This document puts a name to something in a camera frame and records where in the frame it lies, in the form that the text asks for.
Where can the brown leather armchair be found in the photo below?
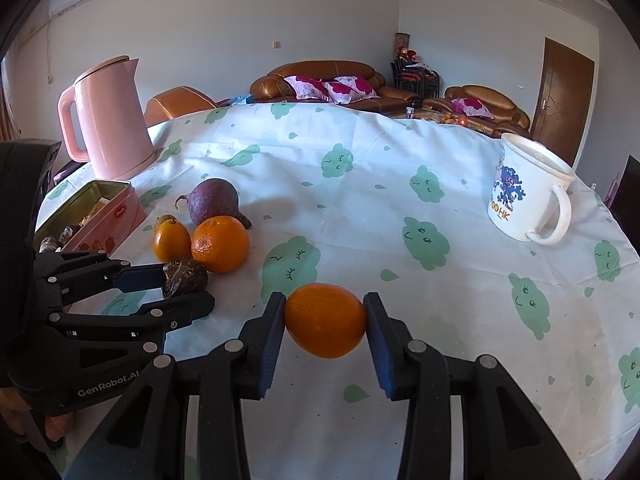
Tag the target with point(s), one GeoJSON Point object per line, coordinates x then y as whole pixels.
{"type": "Point", "coordinates": [490, 96]}

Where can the white printed mug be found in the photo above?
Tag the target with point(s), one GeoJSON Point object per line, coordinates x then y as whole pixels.
{"type": "Point", "coordinates": [520, 195]}

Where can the cluttered coffee table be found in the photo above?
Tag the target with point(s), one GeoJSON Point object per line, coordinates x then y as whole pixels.
{"type": "Point", "coordinates": [450, 119]}

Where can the brown wooden door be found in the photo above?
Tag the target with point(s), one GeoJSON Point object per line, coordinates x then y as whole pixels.
{"type": "Point", "coordinates": [560, 100]}

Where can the stacked dark chairs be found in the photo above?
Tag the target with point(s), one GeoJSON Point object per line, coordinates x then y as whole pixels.
{"type": "Point", "coordinates": [415, 77]}

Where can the white green printed tablecloth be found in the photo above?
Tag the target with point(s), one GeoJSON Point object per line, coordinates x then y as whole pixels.
{"type": "Point", "coordinates": [350, 210]}

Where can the pink electric kettle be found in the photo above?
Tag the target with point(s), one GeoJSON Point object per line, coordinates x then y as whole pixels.
{"type": "Point", "coordinates": [115, 125]}

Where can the black television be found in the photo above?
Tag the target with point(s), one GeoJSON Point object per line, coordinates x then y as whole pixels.
{"type": "Point", "coordinates": [630, 195]}

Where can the person's left forearm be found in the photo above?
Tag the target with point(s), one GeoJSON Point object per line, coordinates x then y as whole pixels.
{"type": "Point", "coordinates": [20, 460]}

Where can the blue cloth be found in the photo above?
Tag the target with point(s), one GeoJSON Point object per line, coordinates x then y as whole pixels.
{"type": "Point", "coordinates": [237, 100]}

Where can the brown leather chair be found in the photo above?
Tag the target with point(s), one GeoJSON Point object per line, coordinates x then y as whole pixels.
{"type": "Point", "coordinates": [175, 102]}

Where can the tall decorative tube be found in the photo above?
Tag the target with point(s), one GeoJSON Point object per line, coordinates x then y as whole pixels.
{"type": "Point", "coordinates": [402, 44]}

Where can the pink floral cushion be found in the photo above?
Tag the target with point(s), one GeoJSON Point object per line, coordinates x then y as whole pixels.
{"type": "Point", "coordinates": [350, 89]}
{"type": "Point", "coordinates": [305, 87]}
{"type": "Point", "coordinates": [471, 108]}

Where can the large orange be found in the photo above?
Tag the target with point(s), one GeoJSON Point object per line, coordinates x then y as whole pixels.
{"type": "Point", "coordinates": [325, 320]}
{"type": "Point", "coordinates": [220, 245]}

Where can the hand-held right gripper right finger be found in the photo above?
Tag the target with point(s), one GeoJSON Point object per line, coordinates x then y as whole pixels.
{"type": "Point", "coordinates": [380, 345]}

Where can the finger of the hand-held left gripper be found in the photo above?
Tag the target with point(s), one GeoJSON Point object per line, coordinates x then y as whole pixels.
{"type": "Point", "coordinates": [185, 306]}
{"type": "Point", "coordinates": [145, 277]}

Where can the small orange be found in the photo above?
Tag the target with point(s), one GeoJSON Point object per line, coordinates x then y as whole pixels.
{"type": "Point", "coordinates": [171, 242]}

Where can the printed paper leaflet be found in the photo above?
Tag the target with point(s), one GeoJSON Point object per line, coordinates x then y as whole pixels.
{"type": "Point", "coordinates": [97, 208]}

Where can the small brown kiwi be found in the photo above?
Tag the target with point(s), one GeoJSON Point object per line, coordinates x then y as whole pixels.
{"type": "Point", "coordinates": [166, 218]}

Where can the round purple beetroot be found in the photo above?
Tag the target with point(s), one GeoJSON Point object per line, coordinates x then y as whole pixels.
{"type": "Point", "coordinates": [215, 202]}

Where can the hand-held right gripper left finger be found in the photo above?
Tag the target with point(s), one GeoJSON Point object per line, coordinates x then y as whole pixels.
{"type": "Point", "coordinates": [272, 345]}

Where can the pink tin box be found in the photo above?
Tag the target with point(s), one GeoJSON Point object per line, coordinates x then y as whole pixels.
{"type": "Point", "coordinates": [117, 220]}

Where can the brown leather sofa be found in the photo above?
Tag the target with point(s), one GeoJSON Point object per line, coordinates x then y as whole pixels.
{"type": "Point", "coordinates": [310, 69]}

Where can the person's left hand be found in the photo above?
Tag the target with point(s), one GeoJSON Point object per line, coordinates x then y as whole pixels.
{"type": "Point", "coordinates": [52, 427]}

